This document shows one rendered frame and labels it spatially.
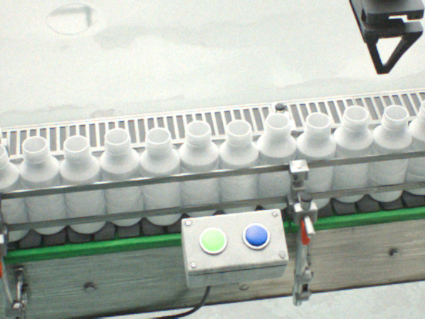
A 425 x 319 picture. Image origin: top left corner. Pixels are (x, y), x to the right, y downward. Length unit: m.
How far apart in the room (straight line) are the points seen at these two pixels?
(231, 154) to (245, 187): 0.06
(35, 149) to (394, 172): 0.55
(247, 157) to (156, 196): 0.15
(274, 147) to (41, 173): 0.34
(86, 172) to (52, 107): 1.92
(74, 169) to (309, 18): 2.39
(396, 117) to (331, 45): 2.10
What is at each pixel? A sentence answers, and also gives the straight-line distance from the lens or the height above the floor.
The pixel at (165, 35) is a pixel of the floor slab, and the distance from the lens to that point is 3.56.
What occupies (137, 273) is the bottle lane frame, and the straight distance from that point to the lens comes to 1.49.
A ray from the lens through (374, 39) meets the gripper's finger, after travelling 1.05.
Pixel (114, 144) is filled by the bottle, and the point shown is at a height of 1.16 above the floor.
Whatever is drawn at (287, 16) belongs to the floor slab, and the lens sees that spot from 3.67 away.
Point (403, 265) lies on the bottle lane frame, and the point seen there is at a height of 0.87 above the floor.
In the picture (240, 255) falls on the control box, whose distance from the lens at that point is 1.27.
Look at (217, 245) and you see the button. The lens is 1.26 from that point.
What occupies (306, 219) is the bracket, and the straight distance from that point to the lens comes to 1.35.
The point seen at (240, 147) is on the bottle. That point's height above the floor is 1.14.
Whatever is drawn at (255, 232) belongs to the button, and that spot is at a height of 1.12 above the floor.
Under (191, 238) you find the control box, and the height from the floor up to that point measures 1.11.
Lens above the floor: 2.06
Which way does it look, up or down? 44 degrees down
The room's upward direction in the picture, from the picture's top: straight up
